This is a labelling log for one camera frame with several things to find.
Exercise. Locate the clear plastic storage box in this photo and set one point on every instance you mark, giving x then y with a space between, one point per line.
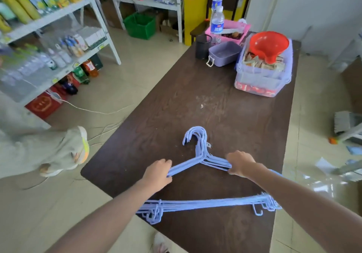
260 77

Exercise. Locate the dark drink bottle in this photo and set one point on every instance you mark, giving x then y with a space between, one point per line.
68 86

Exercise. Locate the yellow cabinet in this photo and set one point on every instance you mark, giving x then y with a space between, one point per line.
195 6

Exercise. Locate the green drink bottle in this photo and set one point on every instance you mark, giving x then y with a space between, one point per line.
81 74

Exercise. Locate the person's left fingers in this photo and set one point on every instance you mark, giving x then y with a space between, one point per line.
166 165

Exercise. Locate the pink plastic basket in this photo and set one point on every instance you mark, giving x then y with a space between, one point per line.
240 32

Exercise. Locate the orange drink bottle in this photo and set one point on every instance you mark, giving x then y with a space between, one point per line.
90 67

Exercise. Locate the person's left forearm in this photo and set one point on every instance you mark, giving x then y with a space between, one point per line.
107 221

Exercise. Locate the purple plastic box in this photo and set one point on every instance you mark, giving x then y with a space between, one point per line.
223 53

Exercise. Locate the brown cardboard box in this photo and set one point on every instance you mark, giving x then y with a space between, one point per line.
113 12

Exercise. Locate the stack of white boxes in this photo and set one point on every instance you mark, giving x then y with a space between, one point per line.
92 36

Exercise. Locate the person's right fingers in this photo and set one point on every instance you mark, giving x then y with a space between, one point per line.
232 159

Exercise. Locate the person's left hand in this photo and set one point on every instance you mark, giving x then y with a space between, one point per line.
155 175

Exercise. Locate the red cardboard box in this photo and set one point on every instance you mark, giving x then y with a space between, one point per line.
43 104

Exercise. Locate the person's right hand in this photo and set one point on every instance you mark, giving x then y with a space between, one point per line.
243 162

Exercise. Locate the broom with grey bristles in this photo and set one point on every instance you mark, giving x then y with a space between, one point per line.
342 121

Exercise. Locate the white paper sheet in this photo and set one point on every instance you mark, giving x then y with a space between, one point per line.
325 165

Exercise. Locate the row of yellow bottles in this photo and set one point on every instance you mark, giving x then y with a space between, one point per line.
19 4

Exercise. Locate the small white metal shelf unit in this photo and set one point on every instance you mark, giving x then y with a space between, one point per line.
158 4

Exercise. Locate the green plastic basket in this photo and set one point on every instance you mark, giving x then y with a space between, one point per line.
139 26

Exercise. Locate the person's shoe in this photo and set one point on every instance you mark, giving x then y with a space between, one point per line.
160 244

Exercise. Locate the dark wooden chair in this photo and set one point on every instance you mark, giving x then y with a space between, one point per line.
199 29

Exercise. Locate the person's right forearm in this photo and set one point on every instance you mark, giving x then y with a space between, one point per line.
305 204

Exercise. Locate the black mesh pen cup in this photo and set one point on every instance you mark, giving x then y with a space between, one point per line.
203 47

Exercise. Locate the red plastic funnel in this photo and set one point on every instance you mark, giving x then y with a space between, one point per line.
267 45

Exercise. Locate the row of clear drink bottles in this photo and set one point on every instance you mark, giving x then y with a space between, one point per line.
34 63

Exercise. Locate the large white metal shelf unit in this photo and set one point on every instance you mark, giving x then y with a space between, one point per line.
56 14

